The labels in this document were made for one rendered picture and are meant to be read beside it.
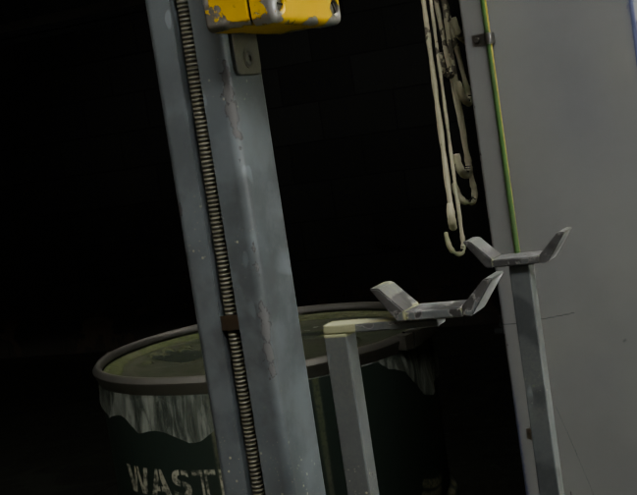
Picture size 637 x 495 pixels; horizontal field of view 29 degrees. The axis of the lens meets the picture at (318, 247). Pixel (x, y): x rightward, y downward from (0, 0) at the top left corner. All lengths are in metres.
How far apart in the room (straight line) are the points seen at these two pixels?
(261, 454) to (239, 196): 0.19
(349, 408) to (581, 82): 0.60
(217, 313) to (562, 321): 0.53
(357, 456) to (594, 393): 0.58
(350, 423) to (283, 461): 0.13
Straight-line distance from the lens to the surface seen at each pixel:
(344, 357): 0.79
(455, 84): 1.40
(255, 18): 0.84
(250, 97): 0.91
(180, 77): 0.90
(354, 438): 0.80
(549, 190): 1.32
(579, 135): 1.31
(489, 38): 1.32
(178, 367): 2.05
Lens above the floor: 1.22
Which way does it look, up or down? 6 degrees down
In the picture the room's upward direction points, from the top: 9 degrees counter-clockwise
